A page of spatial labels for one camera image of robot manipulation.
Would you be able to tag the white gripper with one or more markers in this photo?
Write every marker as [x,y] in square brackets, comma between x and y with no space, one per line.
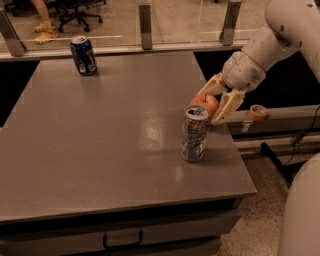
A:
[242,73]

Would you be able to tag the red apple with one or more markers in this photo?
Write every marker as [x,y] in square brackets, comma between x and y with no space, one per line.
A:
[208,101]

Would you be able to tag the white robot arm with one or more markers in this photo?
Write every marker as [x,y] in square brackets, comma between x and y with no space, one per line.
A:
[291,26]

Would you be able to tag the silver redbull can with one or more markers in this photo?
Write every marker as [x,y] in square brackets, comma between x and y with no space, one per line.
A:
[195,127]

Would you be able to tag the blue pepsi can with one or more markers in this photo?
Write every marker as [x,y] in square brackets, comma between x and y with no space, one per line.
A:
[83,55]

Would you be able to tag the orange tape roll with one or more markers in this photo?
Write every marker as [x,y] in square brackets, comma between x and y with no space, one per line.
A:
[258,112]

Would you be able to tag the black wheeled stand base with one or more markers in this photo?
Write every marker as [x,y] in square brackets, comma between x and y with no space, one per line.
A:
[288,171]

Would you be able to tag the grey drawer front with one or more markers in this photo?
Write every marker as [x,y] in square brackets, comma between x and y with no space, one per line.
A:
[193,234]

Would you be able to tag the black office chair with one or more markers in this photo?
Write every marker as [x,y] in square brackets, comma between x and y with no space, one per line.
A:
[70,10]

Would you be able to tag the yellow shoe far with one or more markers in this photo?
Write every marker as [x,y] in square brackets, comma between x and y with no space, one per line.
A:
[41,27]

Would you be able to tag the yellow shoe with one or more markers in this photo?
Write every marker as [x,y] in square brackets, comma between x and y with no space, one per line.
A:
[41,27]
[45,37]

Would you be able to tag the yellow shoe near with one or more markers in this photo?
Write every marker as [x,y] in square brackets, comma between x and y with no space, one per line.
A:
[45,37]

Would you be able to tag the person leg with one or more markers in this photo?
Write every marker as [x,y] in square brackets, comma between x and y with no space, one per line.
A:
[41,7]

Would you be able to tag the metal bracket right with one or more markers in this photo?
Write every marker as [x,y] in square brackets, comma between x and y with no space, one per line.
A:
[230,20]

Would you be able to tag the metal bracket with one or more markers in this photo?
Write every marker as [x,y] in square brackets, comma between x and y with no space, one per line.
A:
[230,20]
[13,42]
[145,26]

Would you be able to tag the metal bracket middle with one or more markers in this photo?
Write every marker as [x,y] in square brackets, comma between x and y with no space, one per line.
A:
[145,26]

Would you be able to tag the black drawer handle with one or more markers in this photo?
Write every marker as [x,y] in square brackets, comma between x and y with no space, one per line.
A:
[121,240]

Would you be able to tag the metal bracket left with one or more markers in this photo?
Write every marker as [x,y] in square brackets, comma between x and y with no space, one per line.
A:
[13,42]

